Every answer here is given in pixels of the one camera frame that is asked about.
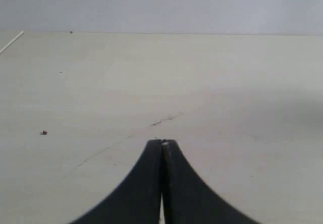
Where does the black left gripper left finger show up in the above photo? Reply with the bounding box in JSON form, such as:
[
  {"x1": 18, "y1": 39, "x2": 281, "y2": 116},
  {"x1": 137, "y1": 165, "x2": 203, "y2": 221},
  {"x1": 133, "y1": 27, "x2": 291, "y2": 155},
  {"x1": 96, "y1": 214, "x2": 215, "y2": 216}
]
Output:
[{"x1": 72, "y1": 139, "x2": 162, "y2": 224}]

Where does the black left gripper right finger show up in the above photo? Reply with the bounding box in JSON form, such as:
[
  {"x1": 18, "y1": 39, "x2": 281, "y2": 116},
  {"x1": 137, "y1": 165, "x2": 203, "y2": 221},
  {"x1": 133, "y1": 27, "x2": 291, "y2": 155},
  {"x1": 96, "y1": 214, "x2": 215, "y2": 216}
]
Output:
[{"x1": 161, "y1": 140, "x2": 257, "y2": 224}]

